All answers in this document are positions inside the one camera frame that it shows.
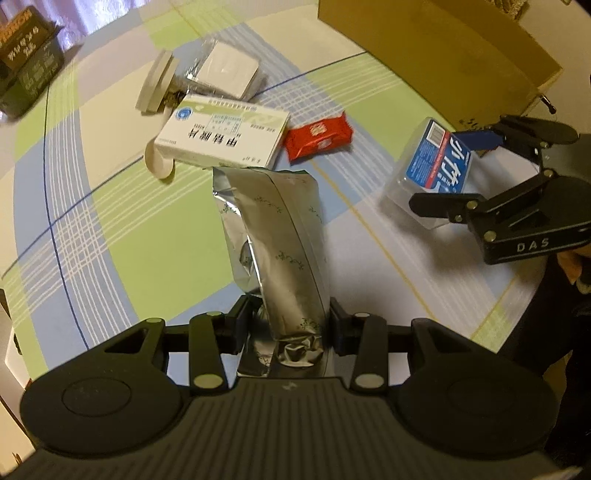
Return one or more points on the red snack packet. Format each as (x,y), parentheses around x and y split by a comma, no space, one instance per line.
(318,137)

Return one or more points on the silver foil pouch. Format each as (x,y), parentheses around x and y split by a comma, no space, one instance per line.
(273,228)

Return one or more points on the white charger plug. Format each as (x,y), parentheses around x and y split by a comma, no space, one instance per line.
(157,82)

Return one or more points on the wide white medicine box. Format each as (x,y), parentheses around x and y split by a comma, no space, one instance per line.
(214,132)

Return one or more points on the beige plastic spoon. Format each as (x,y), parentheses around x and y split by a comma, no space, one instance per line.
(158,165)

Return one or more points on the clear box blue label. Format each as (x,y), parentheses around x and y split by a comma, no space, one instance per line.
(434,160)

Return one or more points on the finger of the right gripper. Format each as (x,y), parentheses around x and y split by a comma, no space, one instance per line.
(479,141)
(453,207)

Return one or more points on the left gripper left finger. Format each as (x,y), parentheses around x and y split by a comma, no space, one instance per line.
(238,322)

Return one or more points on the person right hand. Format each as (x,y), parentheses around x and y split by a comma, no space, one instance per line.
(572,264)

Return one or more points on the white adapter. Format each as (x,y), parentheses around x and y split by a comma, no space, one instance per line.
(223,70)

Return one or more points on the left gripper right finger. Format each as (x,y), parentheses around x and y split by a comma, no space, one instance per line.
(343,330)

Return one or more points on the open cardboard box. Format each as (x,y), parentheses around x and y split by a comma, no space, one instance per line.
(469,60)

